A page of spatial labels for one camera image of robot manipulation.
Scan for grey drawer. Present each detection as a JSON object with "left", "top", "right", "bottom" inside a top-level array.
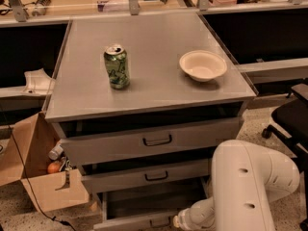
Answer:
[
  {"left": 81, "top": 158, "right": 212, "bottom": 193},
  {"left": 60, "top": 117, "right": 244, "bottom": 166},
  {"left": 93, "top": 176, "right": 209, "bottom": 231}
]

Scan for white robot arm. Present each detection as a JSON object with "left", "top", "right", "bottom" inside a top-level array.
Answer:
[{"left": 173, "top": 140, "right": 300, "bottom": 231}]

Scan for grey drawer cabinet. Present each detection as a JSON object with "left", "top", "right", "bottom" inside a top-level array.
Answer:
[{"left": 44, "top": 11, "right": 257, "bottom": 231}]

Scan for orange fruit in box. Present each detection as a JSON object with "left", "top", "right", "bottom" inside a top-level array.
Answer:
[{"left": 47, "top": 161, "right": 61, "bottom": 174}]

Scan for white bottle in box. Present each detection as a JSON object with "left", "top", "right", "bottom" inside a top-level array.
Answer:
[{"left": 48, "top": 144, "right": 64, "bottom": 161}]

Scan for black office chair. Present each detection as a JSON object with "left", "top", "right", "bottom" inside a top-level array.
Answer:
[{"left": 262, "top": 83, "right": 308, "bottom": 231}]

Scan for white bowl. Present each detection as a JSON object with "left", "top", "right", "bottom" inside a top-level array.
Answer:
[{"left": 179, "top": 50, "right": 227, "bottom": 83}]

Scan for brown cardboard box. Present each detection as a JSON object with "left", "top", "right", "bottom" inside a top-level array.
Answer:
[{"left": 0, "top": 113, "right": 90, "bottom": 212}]

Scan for green soda can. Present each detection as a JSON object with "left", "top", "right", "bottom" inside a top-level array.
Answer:
[{"left": 104, "top": 43, "right": 130, "bottom": 90}]

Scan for white plastic part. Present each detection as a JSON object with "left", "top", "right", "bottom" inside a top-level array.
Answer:
[{"left": 22, "top": 68, "right": 56, "bottom": 96}]

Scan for grey handheld device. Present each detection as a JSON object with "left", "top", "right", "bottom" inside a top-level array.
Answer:
[{"left": 32, "top": 0, "right": 51, "bottom": 16}]

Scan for black floor cable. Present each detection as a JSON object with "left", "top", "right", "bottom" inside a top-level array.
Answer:
[{"left": 0, "top": 106, "right": 78, "bottom": 231}]

